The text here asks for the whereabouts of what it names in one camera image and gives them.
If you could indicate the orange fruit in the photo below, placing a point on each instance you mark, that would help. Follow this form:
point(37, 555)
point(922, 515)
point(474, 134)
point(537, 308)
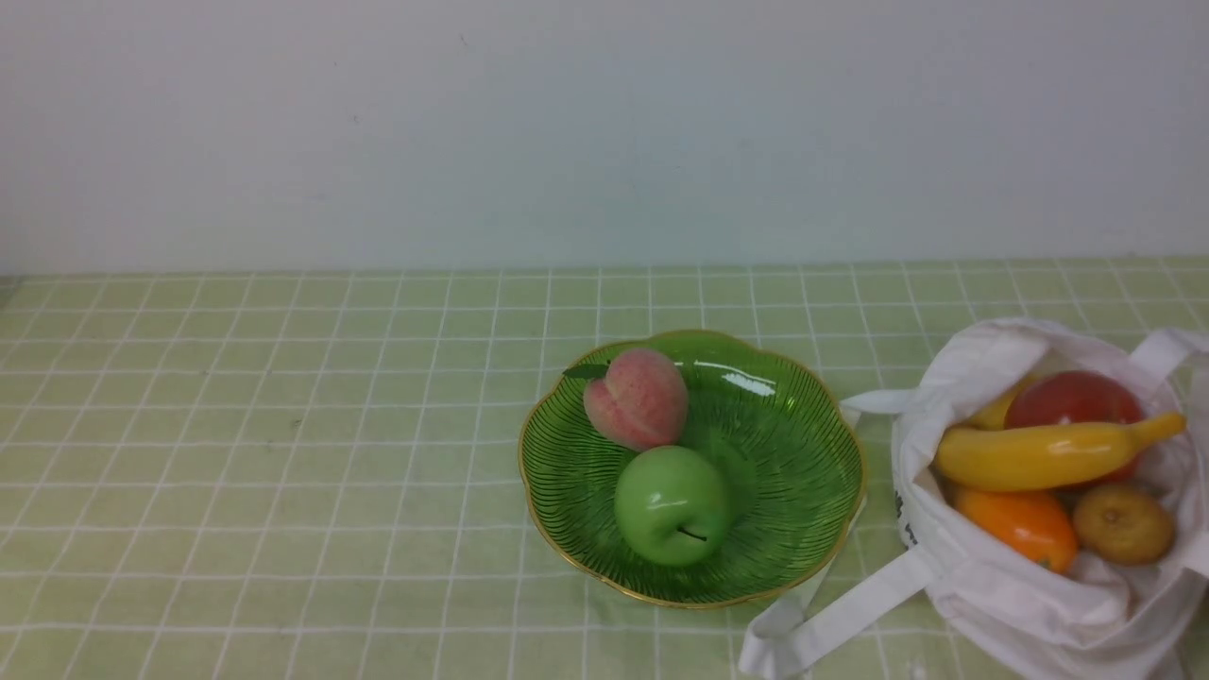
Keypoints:
point(1034, 524)

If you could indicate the yellow banana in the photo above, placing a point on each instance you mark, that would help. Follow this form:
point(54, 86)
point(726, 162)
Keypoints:
point(1047, 457)

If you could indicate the brown round fruit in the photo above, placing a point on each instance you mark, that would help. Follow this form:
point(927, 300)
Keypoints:
point(1123, 525)

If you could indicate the green glass fruit bowl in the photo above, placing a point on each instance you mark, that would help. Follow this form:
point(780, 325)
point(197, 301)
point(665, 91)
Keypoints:
point(795, 468)

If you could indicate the yellow fruit behind apple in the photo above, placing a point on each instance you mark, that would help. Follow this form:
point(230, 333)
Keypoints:
point(992, 416)

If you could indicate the green apple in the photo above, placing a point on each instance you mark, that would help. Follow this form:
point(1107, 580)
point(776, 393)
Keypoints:
point(673, 507)

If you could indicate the pink peach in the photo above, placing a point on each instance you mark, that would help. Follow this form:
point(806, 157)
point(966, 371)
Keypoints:
point(638, 399)

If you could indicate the red apple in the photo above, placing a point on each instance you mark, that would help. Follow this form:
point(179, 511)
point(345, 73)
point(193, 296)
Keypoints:
point(1073, 396)

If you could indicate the white cloth bag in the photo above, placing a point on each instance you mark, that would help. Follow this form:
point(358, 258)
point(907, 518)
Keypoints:
point(1103, 622)

